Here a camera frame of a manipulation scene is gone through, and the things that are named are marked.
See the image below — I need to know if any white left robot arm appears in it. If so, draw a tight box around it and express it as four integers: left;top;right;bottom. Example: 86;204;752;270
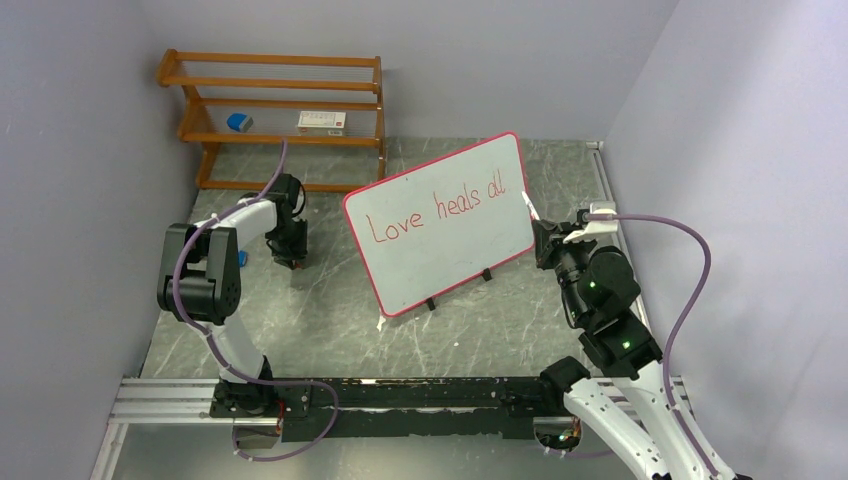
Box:
156;174;308;416

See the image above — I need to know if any aluminium frame rail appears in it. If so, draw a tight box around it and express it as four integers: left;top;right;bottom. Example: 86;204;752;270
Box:
94;378;690;479

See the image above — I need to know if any white red card box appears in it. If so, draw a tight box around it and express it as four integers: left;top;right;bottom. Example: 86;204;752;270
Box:
297;110;347;131

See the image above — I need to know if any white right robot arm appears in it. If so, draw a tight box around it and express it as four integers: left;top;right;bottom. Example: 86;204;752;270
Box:
531;213;741;479

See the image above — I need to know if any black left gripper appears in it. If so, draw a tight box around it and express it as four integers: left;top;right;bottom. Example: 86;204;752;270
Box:
270;216;309;269

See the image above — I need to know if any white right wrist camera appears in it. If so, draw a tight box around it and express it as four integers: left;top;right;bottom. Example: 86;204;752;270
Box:
563;201;619;244

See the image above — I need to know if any wooden shelf rack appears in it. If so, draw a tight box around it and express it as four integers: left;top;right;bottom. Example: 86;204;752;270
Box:
155;49;388;190

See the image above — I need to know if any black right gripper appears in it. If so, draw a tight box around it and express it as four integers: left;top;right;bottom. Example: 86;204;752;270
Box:
534;218;596;322

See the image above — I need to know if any red capped whiteboard marker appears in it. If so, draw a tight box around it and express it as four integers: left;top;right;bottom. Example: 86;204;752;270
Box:
521;191;540;221

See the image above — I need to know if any blue whiteboard eraser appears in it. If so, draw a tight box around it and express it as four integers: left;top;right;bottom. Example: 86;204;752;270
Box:
226;112;254;133

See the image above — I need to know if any pink framed whiteboard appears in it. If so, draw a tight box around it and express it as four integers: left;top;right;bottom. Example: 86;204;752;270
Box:
342;132;534;317

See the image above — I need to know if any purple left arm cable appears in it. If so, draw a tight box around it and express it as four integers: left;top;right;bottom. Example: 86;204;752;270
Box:
169;137;340;464

